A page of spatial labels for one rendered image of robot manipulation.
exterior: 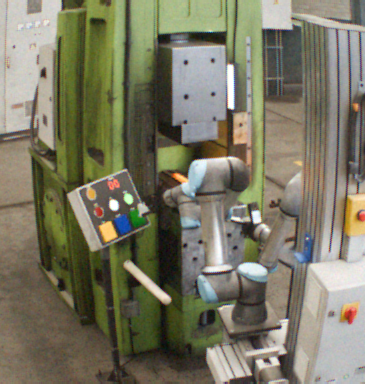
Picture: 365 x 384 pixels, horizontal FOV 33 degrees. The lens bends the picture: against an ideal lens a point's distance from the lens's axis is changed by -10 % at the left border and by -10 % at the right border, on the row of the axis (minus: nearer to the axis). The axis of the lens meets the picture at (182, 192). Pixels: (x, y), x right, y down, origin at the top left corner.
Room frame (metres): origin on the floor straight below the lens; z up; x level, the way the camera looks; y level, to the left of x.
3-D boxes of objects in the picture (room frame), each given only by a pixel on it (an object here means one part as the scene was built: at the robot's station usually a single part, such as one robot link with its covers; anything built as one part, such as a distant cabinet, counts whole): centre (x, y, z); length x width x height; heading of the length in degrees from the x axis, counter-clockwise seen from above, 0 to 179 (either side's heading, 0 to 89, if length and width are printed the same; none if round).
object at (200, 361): (3.18, -0.11, 0.01); 0.58 x 0.39 x 0.01; 118
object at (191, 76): (3.42, -0.03, 1.56); 0.42 x 0.39 x 0.40; 28
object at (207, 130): (3.40, 0.01, 1.32); 0.42 x 0.20 x 0.10; 28
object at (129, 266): (2.98, 0.17, 0.62); 0.44 x 0.05 x 0.05; 28
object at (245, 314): (2.28, -0.27, 0.87); 0.15 x 0.15 x 0.10
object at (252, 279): (2.28, -0.26, 0.98); 0.13 x 0.12 x 0.14; 105
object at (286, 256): (3.28, -0.65, 0.65); 0.40 x 0.30 x 0.02; 122
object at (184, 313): (3.44, -0.03, 0.23); 0.55 x 0.37 x 0.47; 28
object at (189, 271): (3.44, -0.03, 0.69); 0.56 x 0.38 x 0.45; 28
